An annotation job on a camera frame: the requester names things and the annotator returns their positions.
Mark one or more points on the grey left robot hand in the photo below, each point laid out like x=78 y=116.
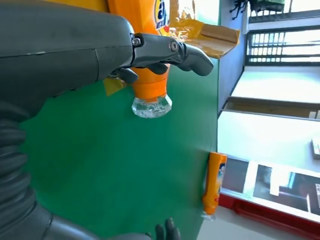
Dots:
x=62 y=49

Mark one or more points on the orange bottle with clear cap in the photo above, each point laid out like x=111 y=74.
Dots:
x=149 y=89

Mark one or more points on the slim orange bottle, clear cap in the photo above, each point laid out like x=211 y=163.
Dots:
x=213 y=185

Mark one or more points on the white framed glass partition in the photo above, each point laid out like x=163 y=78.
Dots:
x=250 y=179

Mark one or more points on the ribbed grey left arm sleeve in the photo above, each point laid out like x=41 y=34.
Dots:
x=12 y=165

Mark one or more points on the brown wooden ledge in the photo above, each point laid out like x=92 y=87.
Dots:
x=269 y=107

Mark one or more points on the cardboard box with yellow tape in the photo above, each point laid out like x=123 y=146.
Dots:
x=212 y=36

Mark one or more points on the black window grille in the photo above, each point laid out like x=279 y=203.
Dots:
x=282 y=61

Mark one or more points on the red base rail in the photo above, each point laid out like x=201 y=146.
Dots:
x=263 y=215

